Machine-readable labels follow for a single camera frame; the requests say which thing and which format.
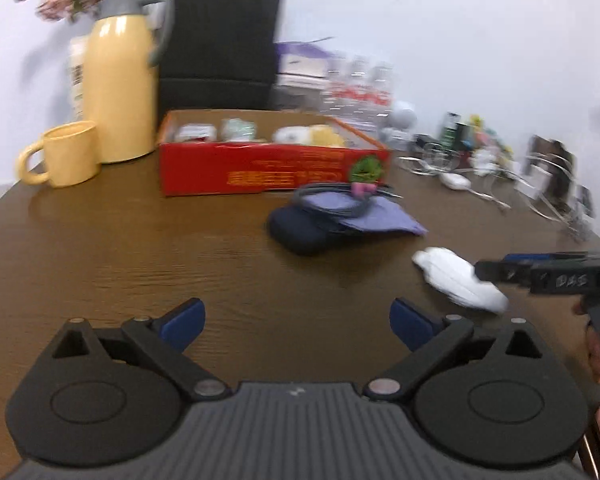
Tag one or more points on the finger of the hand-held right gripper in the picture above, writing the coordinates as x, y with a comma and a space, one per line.
502, 272
540, 258

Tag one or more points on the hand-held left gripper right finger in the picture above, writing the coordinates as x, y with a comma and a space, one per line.
410, 322

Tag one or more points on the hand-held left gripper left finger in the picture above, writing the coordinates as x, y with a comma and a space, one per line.
185, 322

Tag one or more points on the white fluffy cloth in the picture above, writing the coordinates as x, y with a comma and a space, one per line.
455, 277

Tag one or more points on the red cardboard box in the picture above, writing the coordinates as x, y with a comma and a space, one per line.
260, 170

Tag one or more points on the person's right hand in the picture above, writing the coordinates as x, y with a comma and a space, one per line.
599, 360

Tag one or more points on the purple cloth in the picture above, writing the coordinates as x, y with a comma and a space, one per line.
380, 220

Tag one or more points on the colourful snack packet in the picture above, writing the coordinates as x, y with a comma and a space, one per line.
490, 137

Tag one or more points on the small pink item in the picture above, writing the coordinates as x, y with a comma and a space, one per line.
365, 189

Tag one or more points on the dark blue pouch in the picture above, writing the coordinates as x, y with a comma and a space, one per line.
300, 232

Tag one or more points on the green and black device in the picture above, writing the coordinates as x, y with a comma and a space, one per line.
454, 132

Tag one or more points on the white robot toy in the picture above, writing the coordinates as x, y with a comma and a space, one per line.
401, 120

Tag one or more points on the pale green packet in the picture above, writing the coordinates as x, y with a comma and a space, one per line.
237, 130

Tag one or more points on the yellow mug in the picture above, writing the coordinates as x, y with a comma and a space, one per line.
70, 155

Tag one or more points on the white and yellow plush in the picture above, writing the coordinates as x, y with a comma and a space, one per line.
307, 136

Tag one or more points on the clear water bottle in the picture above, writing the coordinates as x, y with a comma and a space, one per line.
384, 85
362, 85
340, 85

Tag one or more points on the yellow thermos jug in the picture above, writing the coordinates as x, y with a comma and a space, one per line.
117, 85

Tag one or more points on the white printed packet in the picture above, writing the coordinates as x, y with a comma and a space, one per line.
79, 77

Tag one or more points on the black paper bag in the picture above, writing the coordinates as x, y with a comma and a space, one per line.
220, 45

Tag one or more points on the purple tissue pack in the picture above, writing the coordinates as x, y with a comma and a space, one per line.
302, 62

